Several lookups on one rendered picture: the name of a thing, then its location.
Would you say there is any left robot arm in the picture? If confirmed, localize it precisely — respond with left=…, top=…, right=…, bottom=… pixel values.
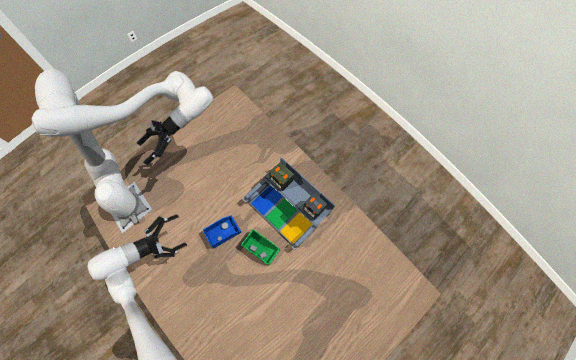
left=32, top=69, right=213, bottom=227

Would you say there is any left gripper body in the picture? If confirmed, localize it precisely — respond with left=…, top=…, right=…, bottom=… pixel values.
left=157, top=116, right=180, bottom=140

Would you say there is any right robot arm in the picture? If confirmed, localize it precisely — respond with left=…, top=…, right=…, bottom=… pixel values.
left=88, top=242, right=177, bottom=360

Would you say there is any blue bin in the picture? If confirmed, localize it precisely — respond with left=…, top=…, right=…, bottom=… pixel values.
left=203, top=215, right=241, bottom=248

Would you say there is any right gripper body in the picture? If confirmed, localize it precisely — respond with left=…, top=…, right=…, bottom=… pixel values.
left=133, top=235, right=154, bottom=258

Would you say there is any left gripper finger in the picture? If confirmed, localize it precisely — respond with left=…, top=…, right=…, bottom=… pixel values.
left=136, top=128, right=158, bottom=146
left=143, top=131, right=171, bottom=165

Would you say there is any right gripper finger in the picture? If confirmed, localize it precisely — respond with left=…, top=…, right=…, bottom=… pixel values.
left=153, top=242, right=187, bottom=258
left=144, top=215, right=179, bottom=240

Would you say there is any green bin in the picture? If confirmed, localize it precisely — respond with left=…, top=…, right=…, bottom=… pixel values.
left=241, top=229, right=280, bottom=265

